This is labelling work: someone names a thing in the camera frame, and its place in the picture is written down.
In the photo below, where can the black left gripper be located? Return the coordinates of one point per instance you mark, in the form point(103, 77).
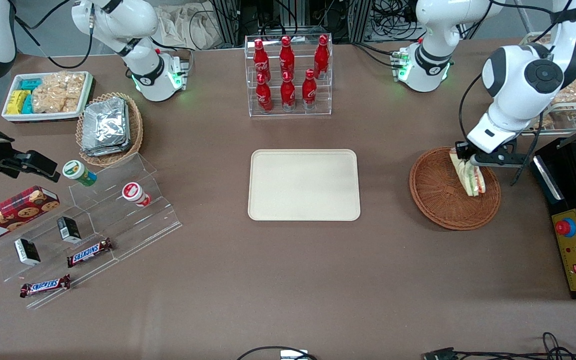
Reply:
point(462, 150)

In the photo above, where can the plastic triangle sandwich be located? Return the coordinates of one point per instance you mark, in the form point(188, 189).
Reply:
point(469, 177)

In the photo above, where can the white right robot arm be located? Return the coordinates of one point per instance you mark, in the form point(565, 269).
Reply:
point(138, 30)

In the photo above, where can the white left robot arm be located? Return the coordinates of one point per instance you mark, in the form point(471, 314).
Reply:
point(517, 85)

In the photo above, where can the brown round wicker basket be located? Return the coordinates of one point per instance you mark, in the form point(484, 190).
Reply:
point(442, 200)

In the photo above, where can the white rectangular snack tray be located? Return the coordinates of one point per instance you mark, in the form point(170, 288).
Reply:
point(10, 116)

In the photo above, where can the light oval wicker basket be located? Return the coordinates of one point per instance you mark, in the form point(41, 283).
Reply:
point(135, 135)

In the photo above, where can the cream plastic tray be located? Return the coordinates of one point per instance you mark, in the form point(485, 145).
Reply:
point(302, 185)

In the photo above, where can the red tartan cookie box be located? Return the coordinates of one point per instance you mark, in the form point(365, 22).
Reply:
point(13, 212)

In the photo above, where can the green lidded yogurt cup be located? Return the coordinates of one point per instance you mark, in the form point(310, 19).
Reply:
point(79, 172)

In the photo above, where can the teal snack packet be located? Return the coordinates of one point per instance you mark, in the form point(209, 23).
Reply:
point(30, 83)
point(27, 105)

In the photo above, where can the yellow snack packet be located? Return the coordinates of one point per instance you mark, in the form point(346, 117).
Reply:
point(16, 101)

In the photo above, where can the clear bag of crackers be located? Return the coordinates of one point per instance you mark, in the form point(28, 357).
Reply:
point(50, 102)
point(63, 82)

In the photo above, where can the small black carton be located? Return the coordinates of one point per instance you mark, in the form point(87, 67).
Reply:
point(69, 229)
point(27, 251)

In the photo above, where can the foil wrapped packet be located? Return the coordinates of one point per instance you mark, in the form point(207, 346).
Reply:
point(105, 122)
point(103, 152)

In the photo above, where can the bagged fried snack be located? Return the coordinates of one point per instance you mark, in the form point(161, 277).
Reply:
point(547, 121)
point(575, 92)

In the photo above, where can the clear acrylic stepped display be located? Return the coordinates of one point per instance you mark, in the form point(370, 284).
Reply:
point(118, 220)

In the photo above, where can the Snickers chocolate bar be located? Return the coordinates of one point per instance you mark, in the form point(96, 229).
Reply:
point(45, 286)
point(89, 252)

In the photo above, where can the red lidded yogurt cup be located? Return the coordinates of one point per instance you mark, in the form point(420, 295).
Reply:
point(135, 194)

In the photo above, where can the black machine with yellow panel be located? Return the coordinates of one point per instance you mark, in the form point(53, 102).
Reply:
point(575, 260)

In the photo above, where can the clear acrylic bottle rack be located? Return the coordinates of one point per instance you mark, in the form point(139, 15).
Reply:
point(327, 100)

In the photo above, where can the red cola bottle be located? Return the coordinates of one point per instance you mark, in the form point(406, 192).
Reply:
point(259, 57)
point(321, 55)
point(288, 92)
point(309, 90)
point(287, 56)
point(264, 95)

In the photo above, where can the crumpled white plastic sheet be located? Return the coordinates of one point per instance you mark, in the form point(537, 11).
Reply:
point(188, 25)

